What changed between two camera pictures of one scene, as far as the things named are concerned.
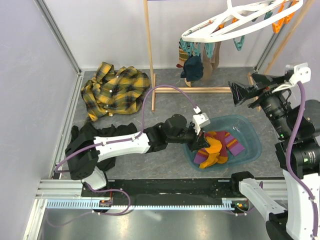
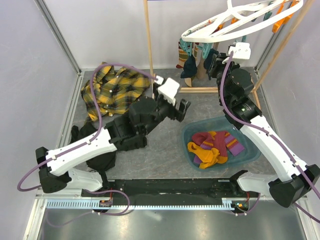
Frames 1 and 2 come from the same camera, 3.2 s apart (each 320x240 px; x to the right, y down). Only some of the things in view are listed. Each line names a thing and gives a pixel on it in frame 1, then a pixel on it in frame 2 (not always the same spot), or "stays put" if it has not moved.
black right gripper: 240,92 → 218,64
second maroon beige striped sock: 182,56 stays put
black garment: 90,129 stays put
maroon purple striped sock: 228,141 stays put
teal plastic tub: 242,127 stays put
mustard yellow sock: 215,147 → 204,155
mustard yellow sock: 211,160 stays put
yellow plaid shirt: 111,92 stays put
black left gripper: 197,143 → 178,114
